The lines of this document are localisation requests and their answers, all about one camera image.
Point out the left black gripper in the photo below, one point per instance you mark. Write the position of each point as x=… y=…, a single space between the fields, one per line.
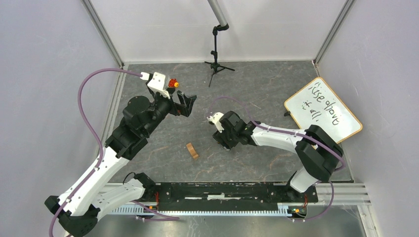
x=178 y=109

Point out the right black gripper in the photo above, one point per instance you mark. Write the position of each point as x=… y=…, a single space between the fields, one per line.
x=220 y=138

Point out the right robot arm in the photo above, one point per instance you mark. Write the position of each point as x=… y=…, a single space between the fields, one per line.
x=319 y=154

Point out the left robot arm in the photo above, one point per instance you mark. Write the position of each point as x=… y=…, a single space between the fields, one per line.
x=81 y=207

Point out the red toy brick car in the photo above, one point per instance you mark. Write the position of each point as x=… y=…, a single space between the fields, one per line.
x=173 y=83

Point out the brown wooden arch block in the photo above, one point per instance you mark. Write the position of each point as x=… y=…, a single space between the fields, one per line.
x=192 y=151

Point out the black tripod stand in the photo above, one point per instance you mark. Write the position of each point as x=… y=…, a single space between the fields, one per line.
x=215 y=65

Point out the grey overhead pole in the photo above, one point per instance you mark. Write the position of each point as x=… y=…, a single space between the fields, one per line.
x=223 y=25

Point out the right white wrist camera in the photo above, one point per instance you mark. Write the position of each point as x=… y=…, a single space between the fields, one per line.
x=215 y=120

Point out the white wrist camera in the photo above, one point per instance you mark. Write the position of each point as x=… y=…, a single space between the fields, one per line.
x=215 y=120
x=156 y=83

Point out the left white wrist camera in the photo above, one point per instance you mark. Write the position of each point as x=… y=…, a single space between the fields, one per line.
x=156 y=83

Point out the white whiteboard wooden frame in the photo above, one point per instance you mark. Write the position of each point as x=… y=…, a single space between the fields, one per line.
x=317 y=104

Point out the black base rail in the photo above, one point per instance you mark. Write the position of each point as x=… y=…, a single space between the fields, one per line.
x=225 y=196

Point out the white cable comb strip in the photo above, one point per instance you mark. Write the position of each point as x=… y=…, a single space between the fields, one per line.
x=138 y=210

